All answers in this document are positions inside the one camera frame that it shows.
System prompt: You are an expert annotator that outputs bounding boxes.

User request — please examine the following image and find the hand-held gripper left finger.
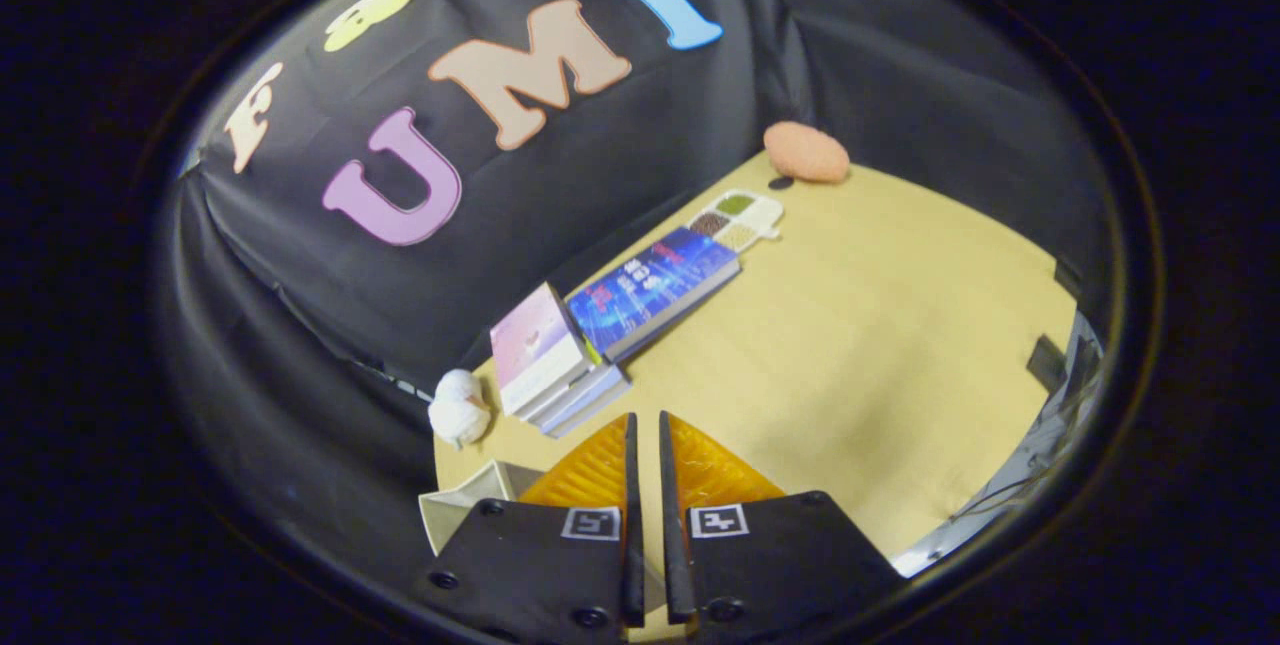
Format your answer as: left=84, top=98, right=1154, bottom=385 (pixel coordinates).
left=413, top=412, right=647, bottom=645

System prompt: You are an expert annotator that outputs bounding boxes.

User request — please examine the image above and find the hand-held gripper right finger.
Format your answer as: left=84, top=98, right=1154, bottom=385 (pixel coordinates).
left=657, top=410, right=907, bottom=645

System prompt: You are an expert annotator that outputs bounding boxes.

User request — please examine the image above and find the white fabric storage box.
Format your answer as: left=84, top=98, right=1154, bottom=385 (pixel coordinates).
left=418, top=460, right=546, bottom=556

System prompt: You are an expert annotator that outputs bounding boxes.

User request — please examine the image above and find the pale blue book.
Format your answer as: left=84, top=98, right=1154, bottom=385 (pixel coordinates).
left=528, top=361, right=623, bottom=430
left=542, top=369, right=633, bottom=439

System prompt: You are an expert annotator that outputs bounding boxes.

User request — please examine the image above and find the thin white book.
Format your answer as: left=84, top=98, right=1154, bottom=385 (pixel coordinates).
left=515, top=357, right=604, bottom=421

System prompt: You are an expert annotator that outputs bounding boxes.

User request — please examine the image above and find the white plush toy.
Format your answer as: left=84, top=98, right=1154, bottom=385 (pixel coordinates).
left=428, top=369, right=493, bottom=450

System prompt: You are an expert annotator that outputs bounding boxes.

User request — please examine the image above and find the pink cover book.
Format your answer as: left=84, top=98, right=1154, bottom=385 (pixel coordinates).
left=489, top=282, right=593, bottom=416

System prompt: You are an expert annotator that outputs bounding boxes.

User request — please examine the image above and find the dark blue cover book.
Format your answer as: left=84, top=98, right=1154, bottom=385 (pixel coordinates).
left=565, top=227, right=743, bottom=364

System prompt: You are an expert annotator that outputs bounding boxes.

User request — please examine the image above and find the white grain sample tray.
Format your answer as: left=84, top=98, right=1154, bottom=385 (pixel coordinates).
left=686, top=188, right=785, bottom=254

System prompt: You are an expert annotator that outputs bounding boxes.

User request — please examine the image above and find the black backdrop cloth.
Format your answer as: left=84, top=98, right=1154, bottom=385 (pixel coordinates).
left=150, top=0, right=1116, bottom=566

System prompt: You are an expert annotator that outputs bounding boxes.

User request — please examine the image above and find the dark block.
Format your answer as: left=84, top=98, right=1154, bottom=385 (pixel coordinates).
left=1027, top=334, right=1067, bottom=392

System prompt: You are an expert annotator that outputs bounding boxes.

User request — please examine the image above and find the orange plush toy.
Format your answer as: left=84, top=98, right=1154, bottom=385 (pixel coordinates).
left=763, top=121, right=851, bottom=185

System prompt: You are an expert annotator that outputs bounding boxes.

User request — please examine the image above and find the thin black cable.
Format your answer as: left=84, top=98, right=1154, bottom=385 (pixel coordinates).
left=945, top=455, right=1076, bottom=526

